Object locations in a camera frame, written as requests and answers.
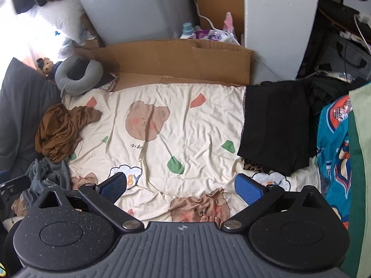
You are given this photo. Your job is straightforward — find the white cable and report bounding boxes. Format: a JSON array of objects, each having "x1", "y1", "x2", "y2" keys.
[
  {"x1": 354, "y1": 14, "x2": 371, "y2": 48},
  {"x1": 193, "y1": 0, "x2": 213, "y2": 31}
]

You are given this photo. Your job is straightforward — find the person's right foot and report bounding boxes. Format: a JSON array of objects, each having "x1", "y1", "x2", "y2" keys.
[{"x1": 200, "y1": 214, "x2": 224, "y2": 226}]

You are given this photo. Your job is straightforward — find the grey bag with black handle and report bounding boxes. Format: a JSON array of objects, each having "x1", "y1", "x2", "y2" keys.
[{"x1": 316, "y1": 32, "x2": 371, "y2": 70}]

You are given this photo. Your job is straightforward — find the teal printed cloth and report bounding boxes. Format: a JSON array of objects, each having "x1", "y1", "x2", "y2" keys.
[{"x1": 316, "y1": 94, "x2": 352, "y2": 229}]

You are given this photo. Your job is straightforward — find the grey plastic-wrapped mattress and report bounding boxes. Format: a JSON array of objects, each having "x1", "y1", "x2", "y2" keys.
[{"x1": 67, "y1": 0, "x2": 200, "y2": 47}]

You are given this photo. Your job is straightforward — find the leopard print garment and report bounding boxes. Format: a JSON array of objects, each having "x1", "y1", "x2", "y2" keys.
[{"x1": 243, "y1": 159, "x2": 269, "y2": 174}]

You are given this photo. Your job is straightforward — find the flattened cardboard box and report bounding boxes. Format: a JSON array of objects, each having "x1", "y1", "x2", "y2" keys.
[{"x1": 74, "y1": 38, "x2": 255, "y2": 87}]

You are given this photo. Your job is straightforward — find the black garment pile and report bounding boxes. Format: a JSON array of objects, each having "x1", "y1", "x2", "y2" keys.
[{"x1": 301, "y1": 75, "x2": 366, "y2": 116}]

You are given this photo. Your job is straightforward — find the black pants with patterned stripes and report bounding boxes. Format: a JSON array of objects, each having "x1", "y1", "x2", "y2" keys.
[{"x1": 237, "y1": 79, "x2": 318, "y2": 177}]

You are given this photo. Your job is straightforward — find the brown garment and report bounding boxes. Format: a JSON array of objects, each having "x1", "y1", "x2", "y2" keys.
[{"x1": 35, "y1": 103, "x2": 102, "y2": 163}]

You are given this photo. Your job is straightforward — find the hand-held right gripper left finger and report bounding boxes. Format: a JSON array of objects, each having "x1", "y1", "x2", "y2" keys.
[{"x1": 35, "y1": 172, "x2": 144, "y2": 234}]

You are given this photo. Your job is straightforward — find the grey neck pillow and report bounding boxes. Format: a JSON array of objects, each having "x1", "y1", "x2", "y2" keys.
[{"x1": 54, "y1": 56, "x2": 104, "y2": 97}]

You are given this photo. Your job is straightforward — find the crumpled silver foil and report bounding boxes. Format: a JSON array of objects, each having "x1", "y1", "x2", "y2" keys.
[{"x1": 314, "y1": 65, "x2": 357, "y2": 83}]

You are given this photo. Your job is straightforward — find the upright cardboard sheet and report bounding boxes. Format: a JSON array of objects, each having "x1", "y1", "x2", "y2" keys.
[{"x1": 190, "y1": 0, "x2": 244, "y2": 45}]

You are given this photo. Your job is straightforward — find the brown teddy bear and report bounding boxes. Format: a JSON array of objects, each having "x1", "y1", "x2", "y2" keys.
[{"x1": 36, "y1": 58, "x2": 63, "y2": 80}]

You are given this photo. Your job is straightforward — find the green cloth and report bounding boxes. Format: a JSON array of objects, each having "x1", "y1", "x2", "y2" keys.
[{"x1": 340, "y1": 82, "x2": 371, "y2": 278}]

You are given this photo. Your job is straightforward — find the purple and white plastic bag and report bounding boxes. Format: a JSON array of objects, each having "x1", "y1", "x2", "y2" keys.
[{"x1": 195, "y1": 29, "x2": 241, "y2": 45}]

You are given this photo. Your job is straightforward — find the grey-blue garment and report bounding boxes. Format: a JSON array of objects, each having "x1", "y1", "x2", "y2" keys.
[{"x1": 23, "y1": 158, "x2": 71, "y2": 209}]

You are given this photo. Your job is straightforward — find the detergent bottle with blue cap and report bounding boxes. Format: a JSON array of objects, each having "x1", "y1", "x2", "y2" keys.
[{"x1": 180, "y1": 22, "x2": 195, "y2": 39}]

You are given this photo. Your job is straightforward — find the white pillow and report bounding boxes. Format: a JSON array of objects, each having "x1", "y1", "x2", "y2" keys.
[{"x1": 27, "y1": 0, "x2": 89, "y2": 45}]

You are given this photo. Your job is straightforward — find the black cloth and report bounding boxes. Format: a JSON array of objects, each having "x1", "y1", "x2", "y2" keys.
[{"x1": 74, "y1": 61, "x2": 116, "y2": 86}]

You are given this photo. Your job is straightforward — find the pink spray bottle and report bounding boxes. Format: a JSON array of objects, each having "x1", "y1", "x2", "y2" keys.
[{"x1": 223, "y1": 12, "x2": 235, "y2": 34}]

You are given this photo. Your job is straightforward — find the cream bear printed blanket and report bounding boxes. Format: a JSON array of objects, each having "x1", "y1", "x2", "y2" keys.
[{"x1": 62, "y1": 83, "x2": 322, "y2": 223}]

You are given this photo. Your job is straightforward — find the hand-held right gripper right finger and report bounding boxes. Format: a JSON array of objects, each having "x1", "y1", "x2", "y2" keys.
[{"x1": 222, "y1": 173, "x2": 325, "y2": 234}]

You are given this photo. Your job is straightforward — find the beige cloth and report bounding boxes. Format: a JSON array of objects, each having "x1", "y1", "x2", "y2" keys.
[{"x1": 3, "y1": 198, "x2": 29, "y2": 229}]

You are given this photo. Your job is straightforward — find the dark grey pillow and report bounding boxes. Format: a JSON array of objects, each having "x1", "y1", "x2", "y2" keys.
[{"x1": 0, "y1": 57, "x2": 63, "y2": 177}]

